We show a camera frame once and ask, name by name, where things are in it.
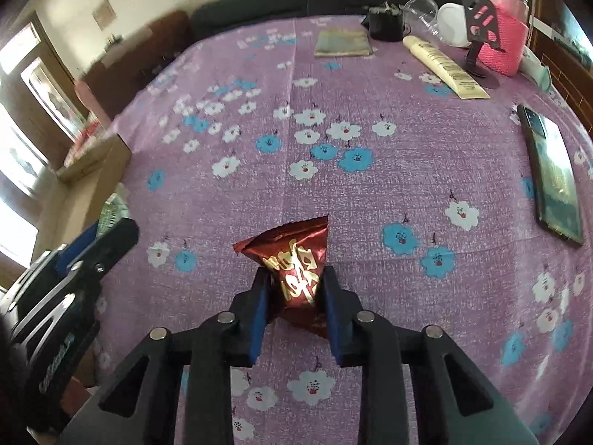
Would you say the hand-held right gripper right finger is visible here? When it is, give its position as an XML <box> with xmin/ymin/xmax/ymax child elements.
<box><xmin>322</xmin><ymin>266</ymin><xmax>541</xmax><ymax>445</ymax></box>

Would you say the wooden door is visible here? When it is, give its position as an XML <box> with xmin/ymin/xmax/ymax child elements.
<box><xmin>0</xmin><ymin>21</ymin><xmax>89</xmax><ymax>196</ymax></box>

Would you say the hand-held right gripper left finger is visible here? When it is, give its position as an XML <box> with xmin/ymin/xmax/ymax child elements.
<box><xmin>60</xmin><ymin>266</ymin><xmax>272</xmax><ymax>445</ymax></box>

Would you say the black smartphone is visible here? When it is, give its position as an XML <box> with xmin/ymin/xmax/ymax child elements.
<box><xmin>516</xmin><ymin>104</ymin><xmax>586</xmax><ymax>247</ymax></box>

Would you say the olive green cloth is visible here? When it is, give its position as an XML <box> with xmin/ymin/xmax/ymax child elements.
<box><xmin>314</xmin><ymin>28</ymin><xmax>374</xmax><ymax>58</ymax></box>

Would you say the red foil snack packet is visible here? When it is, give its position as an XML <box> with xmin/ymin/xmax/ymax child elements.
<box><xmin>232</xmin><ymin>214</ymin><xmax>332</xmax><ymax>339</ymax></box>

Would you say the small wall plaque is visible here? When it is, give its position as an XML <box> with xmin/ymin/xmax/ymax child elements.
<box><xmin>92</xmin><ymin>2</ymin><xmax>116</xmax><ymax>31</ymax></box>

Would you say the window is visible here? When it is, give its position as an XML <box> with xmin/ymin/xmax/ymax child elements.
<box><xmin>551</xmin><ymin>0</ymin><xmax>593</xmax><ymax>71</ymax></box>

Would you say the green snack packet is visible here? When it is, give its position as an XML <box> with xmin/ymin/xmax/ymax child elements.
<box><xmin>96</xmin><ymin>193</ymin><xmax>133</xmax><ymax>235</ymax></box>

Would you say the purple floral tablecloth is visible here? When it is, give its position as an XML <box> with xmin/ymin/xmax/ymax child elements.
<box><xmin>90</xmin><ymin>14</ymin><xmax>593</xmax><ymax>445</ymax></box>

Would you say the mint green cloth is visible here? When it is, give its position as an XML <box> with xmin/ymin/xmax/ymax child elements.
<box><xmin>521</xmin><ymin>51</ymin><xmax>555</xmax><ymax>92</ymax></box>

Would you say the black pot with clips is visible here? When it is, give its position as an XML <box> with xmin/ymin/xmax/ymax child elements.
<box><xmin>361</xmin><ymin>0</ymin><xmax>407</xmax><ymax>43</ymax></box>

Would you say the white cup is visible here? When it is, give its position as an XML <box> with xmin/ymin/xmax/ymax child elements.
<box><xmin>437</xmin><ymin>3</ymin><xmax>473</xmax><ymax>48</ymax></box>

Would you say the pink knit-sleeved thermos bottle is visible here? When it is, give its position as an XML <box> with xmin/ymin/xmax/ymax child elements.
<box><xmin>477</xmin><ymin>0</ymin><xmax>530</xmax><ymax>79</ymax></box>

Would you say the clear plastic cup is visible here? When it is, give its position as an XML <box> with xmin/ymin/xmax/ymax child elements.
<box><xmin>402</xmin><ymin>0</ymin><xmax>441</xmax><ymax>38</ymax></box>

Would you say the cardboard box of snacks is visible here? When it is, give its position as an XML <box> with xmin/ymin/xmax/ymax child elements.
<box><xmin>65</xmin><ymin>118</ymin><xmax>105</xmax><ymax>168</ymax></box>

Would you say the black sofa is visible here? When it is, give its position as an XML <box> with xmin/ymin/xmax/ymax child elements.
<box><xmin>190</xmin><ymin>0</ymin><xmax>493</xmax><ymax>43</ymax></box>

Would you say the brown armchair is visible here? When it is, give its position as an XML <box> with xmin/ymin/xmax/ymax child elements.
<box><xmin>76</xmin><ymin>9</ymin><xmax>196</xmax><ymax>122</ymax></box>

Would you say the cream lotion tube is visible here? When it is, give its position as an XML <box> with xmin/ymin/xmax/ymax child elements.
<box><xmin>402</xmin><ymin>36</ymin><xmax>491</xmax><ymax>101</ymax></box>

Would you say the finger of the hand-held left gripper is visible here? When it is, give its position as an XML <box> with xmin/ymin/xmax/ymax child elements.
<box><xmin>54</xmin><ymin>222</ymin><xmax>101</xmax><ymax>276</ymax></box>
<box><xmin>65</xmin><ymin>217</ymin><xmax>140</xmax><ymax>289</ymax></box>

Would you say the black phone stand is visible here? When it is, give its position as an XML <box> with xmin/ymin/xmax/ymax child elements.
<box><xmin>460</xmin><ymin>0</ymin><xmax>508</xmax><ymax>90</ymax></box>

